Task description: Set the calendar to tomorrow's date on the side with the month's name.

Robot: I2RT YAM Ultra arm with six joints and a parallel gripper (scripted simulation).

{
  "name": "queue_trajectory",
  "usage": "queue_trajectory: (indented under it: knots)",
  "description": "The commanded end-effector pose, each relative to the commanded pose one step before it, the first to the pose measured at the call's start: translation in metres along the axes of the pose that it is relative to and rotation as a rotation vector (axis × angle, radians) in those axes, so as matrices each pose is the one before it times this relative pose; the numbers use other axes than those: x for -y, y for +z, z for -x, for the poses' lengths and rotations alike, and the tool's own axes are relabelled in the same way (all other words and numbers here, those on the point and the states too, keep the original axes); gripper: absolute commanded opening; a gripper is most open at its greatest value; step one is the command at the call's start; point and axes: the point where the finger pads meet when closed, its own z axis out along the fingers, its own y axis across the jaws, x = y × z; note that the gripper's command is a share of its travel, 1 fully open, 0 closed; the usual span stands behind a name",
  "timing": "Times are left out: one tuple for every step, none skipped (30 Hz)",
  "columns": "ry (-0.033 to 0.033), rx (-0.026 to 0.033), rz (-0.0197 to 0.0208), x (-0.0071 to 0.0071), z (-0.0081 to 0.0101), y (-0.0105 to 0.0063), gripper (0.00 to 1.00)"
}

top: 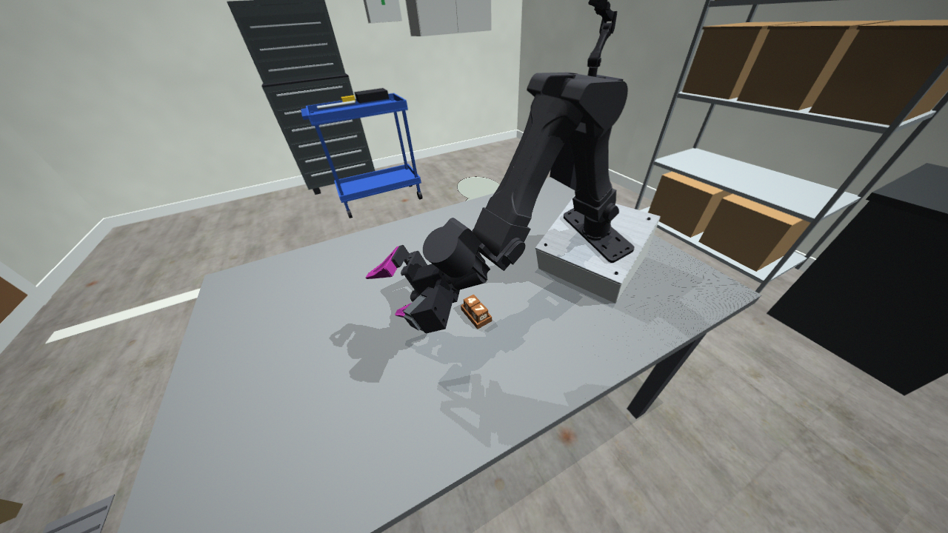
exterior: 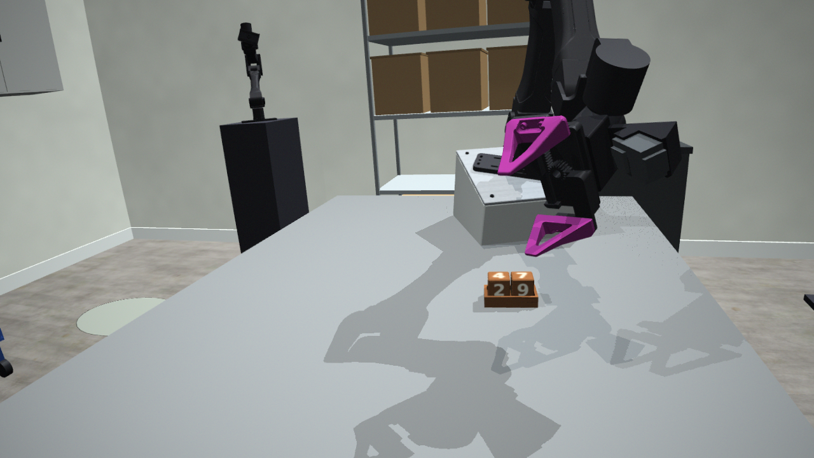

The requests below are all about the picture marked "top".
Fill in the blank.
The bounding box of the brown wooden tray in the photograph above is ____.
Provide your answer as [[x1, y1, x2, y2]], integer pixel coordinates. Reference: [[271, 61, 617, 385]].
[[461, 304, 492, 329]]

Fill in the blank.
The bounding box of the brown wooden cube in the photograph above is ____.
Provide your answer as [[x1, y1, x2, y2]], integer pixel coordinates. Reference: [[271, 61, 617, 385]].
[[464, 295, 480, 314], [471, 303, 488, 323]]

